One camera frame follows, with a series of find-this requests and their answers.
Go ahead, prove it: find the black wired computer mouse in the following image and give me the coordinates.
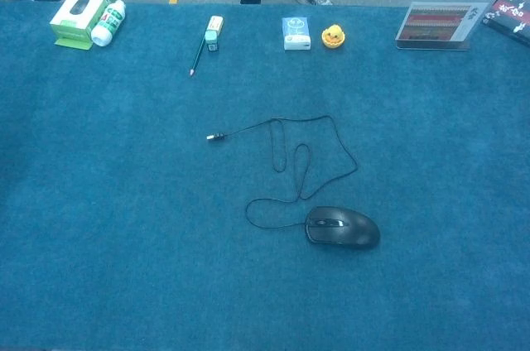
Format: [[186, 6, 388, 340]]
[[206, 114, 382, 251]]

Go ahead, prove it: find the green and white box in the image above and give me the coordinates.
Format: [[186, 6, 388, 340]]
[[49, 0, 117, 51]]

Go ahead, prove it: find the blue felt table mat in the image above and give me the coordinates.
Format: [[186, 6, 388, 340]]
[[0, 0, 530, 351]]

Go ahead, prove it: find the black pencil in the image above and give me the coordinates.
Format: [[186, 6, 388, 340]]
[[189, 34, 208, 77]]

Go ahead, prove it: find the blue white tissue pack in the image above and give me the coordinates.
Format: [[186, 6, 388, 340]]
[[282, 17, 312, 51]]

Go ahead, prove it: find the yellow duck toy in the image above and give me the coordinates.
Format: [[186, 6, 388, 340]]
[[320, 24, 347, 50]]

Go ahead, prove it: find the white green plastic bottle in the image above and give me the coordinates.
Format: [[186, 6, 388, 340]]
[[90, 0, 127, 47]]

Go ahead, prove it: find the black book with red print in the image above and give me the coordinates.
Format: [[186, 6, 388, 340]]
[[481, 0, 530, 47]]

